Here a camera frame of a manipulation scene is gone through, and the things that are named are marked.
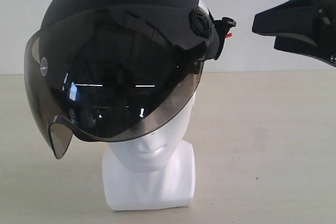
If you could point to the white mannequin head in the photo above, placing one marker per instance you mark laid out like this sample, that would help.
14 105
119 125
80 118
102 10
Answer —
156 171

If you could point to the black helmet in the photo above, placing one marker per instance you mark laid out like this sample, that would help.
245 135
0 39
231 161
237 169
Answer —
117 70

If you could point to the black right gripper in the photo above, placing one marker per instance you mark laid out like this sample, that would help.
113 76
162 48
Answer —
303 27

